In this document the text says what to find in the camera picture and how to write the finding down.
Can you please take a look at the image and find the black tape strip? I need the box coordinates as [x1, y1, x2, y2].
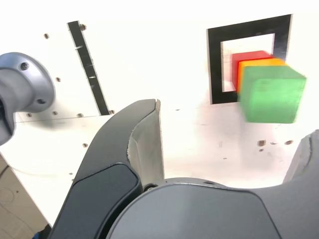
[66, 21, 110, 117]

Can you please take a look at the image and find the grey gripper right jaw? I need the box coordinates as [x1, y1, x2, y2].
[106, 128, 319, 239]

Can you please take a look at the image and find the green cube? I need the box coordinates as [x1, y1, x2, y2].
[238, 66, 307, 124]

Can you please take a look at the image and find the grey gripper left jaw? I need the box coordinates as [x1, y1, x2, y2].
[49, 99, 165, 239]

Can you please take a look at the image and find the black tape square outline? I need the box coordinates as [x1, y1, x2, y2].
[206, 14, 293, 105]

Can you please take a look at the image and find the red cube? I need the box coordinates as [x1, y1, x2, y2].
[231, 50, 275, 87]

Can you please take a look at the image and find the yellow cube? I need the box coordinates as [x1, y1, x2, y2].
[235, 58, 287, 94]

